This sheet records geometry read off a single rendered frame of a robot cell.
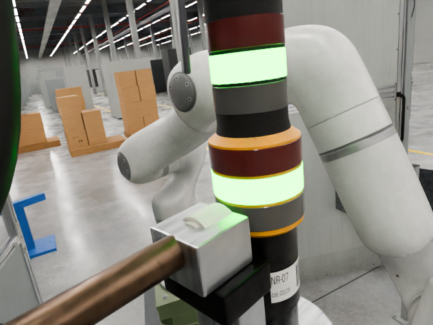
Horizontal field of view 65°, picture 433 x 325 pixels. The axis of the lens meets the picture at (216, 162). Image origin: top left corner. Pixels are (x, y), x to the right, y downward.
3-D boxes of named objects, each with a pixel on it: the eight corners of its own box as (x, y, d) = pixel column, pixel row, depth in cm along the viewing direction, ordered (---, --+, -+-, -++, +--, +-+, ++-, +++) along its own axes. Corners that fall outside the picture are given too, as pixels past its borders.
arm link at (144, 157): (178, 173, 95) (125, 195, 86) (160, 134, 96) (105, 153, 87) (293, 89, 52) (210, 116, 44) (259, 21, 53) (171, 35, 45)
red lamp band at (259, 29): (252, 47, 12) (249, 11, 12) (192, 55, 15) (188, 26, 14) (300, 42, 15) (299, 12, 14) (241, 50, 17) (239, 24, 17)
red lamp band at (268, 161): (265, 184, 13) (263, 154, 13) (192, 169, 16) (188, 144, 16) (319, 154, 16) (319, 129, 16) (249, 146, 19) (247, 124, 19)
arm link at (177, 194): (147, 217, 94) (124, 135, 87) (201, 192, 104) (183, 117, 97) (168, 229, 85) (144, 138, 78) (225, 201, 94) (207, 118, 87)
